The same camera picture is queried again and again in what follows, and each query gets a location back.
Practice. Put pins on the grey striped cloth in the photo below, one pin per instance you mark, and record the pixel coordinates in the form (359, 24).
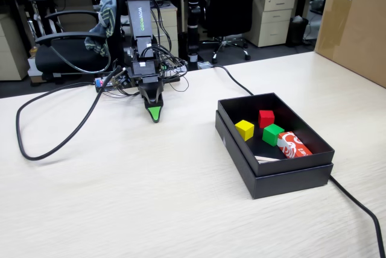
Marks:
(105, 14)

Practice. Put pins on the beige side cabinet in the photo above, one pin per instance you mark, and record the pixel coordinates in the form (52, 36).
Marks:
(12, 50)

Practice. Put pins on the red and white carton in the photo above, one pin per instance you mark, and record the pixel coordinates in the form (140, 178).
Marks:
(293, 146)

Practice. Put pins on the black pole with white bands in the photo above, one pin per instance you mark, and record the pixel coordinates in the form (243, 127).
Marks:
(194, 5)

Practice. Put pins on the black trash bin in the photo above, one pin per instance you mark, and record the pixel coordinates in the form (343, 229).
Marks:
(297, 33)

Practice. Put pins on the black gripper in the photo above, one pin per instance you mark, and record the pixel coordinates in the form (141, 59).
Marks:
(144, 69)

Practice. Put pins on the black mesh office chair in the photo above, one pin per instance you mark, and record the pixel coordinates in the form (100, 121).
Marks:
(232, 1)

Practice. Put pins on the beige drawer cabinet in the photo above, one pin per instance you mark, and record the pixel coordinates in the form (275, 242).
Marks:
(271, 20)
(170, 20)

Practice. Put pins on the large brown cardboard box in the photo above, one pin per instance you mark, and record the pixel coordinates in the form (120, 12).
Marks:
(356, 44)

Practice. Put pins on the black office chair with armrests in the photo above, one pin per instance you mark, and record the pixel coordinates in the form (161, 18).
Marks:
(69, 56)

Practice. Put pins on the black box lid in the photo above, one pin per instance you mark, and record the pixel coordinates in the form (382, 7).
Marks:
(289, 184)

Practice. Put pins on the green wooden cube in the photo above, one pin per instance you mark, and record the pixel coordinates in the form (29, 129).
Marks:
(272, 135)

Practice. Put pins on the small blue controller board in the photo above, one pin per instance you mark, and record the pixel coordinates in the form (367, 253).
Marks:
(99, 83)

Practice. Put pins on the black cardboard box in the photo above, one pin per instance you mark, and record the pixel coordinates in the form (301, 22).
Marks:
(289, 164)

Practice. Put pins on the black WOWROBO robot arm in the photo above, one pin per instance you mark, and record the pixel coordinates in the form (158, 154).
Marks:
(140, 14)

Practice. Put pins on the red wooden cube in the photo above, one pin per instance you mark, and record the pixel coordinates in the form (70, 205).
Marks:
(266, 118)

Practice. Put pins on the yellow wooden cube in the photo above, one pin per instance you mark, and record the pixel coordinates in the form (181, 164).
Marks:
(245, 130)

